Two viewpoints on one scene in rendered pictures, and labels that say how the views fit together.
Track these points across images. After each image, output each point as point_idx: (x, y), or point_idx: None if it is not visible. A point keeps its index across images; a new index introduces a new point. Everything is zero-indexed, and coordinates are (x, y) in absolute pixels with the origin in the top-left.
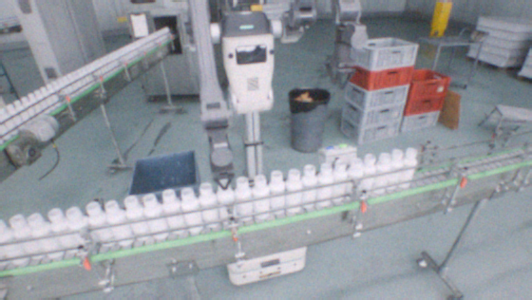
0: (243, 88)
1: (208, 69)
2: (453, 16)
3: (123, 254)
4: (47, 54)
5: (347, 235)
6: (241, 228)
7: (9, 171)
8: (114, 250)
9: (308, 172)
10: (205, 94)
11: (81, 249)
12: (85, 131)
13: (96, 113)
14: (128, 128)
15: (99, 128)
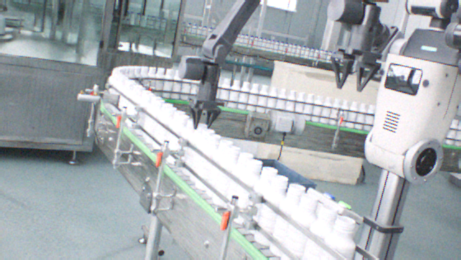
0: (379, 123)
1: (232, 11)
2: None
3: (137, 144)
4: None
5: None
6: (180, 179)
7: (235, 134)
8: (140, 139)
9: (239, 155)
10: (217, 27)
11: (123, 108)
12: (406, 225)
13: (450, 224)
14: (453, 257)
15: (424, 234)
